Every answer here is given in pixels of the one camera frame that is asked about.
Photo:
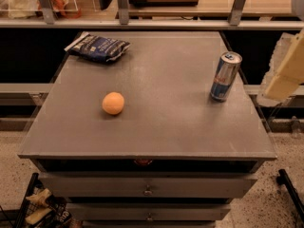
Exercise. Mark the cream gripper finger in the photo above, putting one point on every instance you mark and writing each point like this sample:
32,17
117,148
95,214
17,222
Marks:
290,74

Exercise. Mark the Red Bull can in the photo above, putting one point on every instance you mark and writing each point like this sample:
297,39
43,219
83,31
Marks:
226,72

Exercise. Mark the black metal stand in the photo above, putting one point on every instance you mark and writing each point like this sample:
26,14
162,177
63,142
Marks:
283,179

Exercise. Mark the grey drawer cabinet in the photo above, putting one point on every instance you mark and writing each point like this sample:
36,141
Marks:
173,158

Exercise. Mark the orange fruit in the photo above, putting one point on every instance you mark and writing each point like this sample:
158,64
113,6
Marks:
113,103

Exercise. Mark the blue chip bag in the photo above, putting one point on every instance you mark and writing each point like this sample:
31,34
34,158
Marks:
97,49

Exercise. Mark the clear plastic box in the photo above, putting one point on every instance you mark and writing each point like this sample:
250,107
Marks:
29,8

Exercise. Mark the black wire basket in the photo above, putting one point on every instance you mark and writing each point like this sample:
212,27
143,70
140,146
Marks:
41,209

